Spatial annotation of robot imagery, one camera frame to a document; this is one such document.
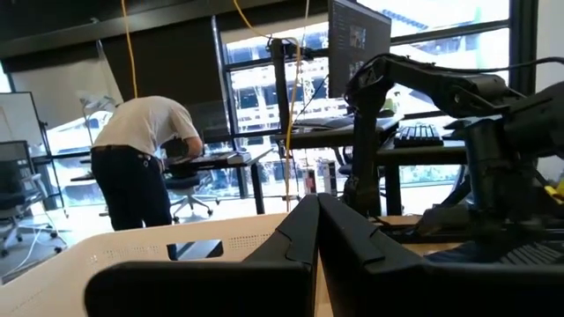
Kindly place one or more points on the person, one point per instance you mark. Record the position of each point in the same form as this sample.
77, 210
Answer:
132, 176

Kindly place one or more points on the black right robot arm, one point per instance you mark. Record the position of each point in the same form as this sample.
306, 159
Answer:
440, 88

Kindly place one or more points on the black garment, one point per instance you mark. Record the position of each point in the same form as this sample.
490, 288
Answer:
529, 253

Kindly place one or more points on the black computer monitor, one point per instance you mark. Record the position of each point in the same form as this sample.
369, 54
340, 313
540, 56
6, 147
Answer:
352, 48

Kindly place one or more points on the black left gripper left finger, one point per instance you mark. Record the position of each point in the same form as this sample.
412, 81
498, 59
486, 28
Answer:
211, 286

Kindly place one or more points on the desk with laptop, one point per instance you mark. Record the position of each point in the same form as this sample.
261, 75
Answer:
220, 160

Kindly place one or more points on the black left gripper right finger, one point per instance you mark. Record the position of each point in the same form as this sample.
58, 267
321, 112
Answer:
418, 290

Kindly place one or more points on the black office chair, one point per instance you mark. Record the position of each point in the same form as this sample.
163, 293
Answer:
187, 187
17, 193

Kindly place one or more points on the black computer keyboard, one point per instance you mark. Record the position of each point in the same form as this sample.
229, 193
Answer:
417, 135

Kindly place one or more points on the black monitor pole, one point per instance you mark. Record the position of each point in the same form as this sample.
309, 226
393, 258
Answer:
280, 88

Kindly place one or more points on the whiteboard on stand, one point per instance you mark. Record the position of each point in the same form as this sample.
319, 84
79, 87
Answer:
17, 119

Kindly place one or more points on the black desk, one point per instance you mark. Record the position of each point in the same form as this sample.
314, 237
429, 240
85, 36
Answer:
423, 154

